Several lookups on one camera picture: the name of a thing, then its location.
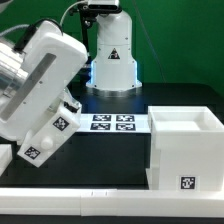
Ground white drawer box frame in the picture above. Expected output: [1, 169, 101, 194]
[147, 106, 224, 191]

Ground white marker sheet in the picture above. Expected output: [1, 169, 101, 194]
[78, 114, 150, 133]

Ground white small drawer with knob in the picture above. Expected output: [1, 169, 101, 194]
[17, 102, 82, 167]

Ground white left fence block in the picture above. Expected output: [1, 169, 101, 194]
[0, 144, 12, 176]

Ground white front fence rail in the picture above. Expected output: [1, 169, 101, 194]
[0, 188, 224, 218]

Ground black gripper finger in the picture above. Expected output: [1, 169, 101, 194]
[63, 87, 83, 115]

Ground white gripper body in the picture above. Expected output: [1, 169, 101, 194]
[0, 21, 87, 141]

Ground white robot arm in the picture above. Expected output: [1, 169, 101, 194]
[0, 0, 141, 141]

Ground black cable bundle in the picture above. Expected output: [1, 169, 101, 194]
[0, 0, 98, 83]

